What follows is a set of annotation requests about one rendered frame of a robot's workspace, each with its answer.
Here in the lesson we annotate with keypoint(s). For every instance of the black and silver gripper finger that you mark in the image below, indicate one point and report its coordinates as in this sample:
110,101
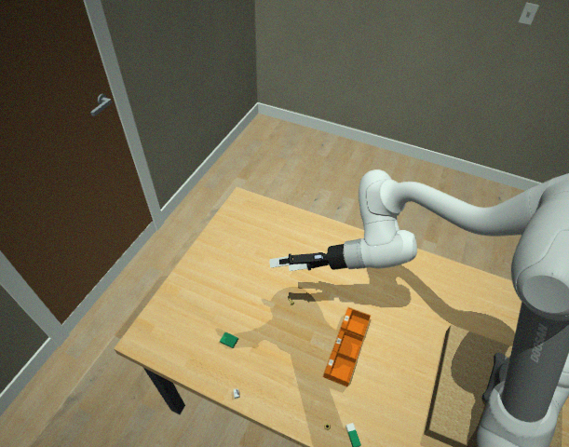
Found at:
297,259
293,267

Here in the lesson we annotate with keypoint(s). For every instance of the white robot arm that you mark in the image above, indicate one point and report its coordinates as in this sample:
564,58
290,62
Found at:
524,414

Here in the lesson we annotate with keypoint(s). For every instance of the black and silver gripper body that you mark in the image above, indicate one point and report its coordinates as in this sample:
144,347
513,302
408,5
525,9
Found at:
334,257

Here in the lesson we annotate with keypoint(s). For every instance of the orange three-compartment bin rack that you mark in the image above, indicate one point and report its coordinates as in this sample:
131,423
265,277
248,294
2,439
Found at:
341,364

